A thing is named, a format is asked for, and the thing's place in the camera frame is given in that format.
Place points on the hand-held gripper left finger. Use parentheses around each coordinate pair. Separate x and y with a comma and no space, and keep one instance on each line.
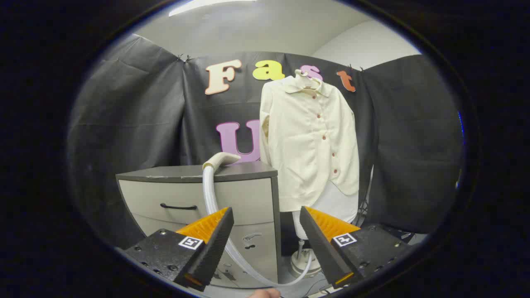
(215,244)

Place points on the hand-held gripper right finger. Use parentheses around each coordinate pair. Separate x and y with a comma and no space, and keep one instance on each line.
(321,244)

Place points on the white garment steamer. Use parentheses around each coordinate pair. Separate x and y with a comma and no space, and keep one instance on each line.
(219,159)

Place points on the cream button-up shirt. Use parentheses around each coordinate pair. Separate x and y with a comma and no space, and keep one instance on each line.
(306,157)

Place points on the white clothes hanger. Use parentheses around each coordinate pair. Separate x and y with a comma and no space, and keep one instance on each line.
(299,73)

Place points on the white dress form stand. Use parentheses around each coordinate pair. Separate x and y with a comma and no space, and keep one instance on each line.
(335,205)

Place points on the grey drawer cabinet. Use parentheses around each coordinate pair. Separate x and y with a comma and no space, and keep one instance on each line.
(248,198)

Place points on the black backdrop cloth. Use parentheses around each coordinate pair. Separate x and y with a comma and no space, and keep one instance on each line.
(136,116)

